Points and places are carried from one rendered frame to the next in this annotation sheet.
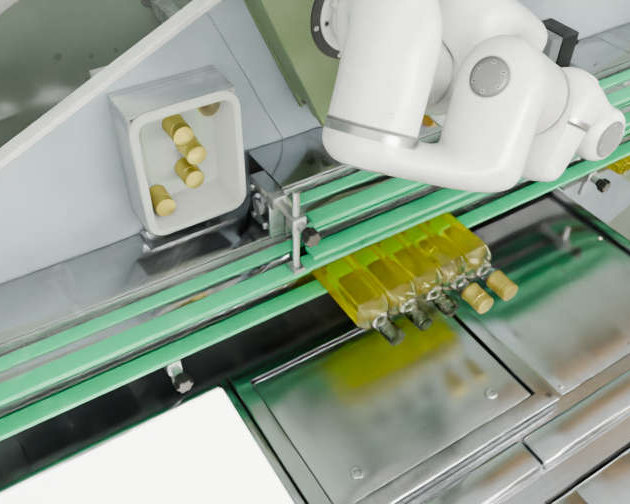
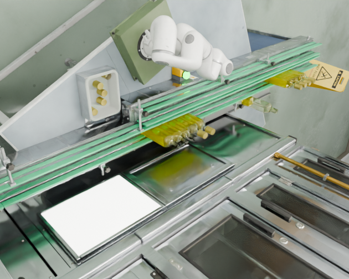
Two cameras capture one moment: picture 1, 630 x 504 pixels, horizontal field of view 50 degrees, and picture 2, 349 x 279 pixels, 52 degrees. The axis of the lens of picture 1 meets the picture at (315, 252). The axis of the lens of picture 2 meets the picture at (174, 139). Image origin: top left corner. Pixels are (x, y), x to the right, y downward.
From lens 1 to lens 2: 0.78 m
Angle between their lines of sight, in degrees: 15
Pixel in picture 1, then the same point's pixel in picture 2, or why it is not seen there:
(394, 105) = (168, 44)
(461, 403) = (203, 169)
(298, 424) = (148, 180)
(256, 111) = (121, 82)
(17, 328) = (49, 151)
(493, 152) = (193, 56)
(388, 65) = (165, 35)
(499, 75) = (191, 38)
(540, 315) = (226, 146)
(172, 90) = (96, 71)
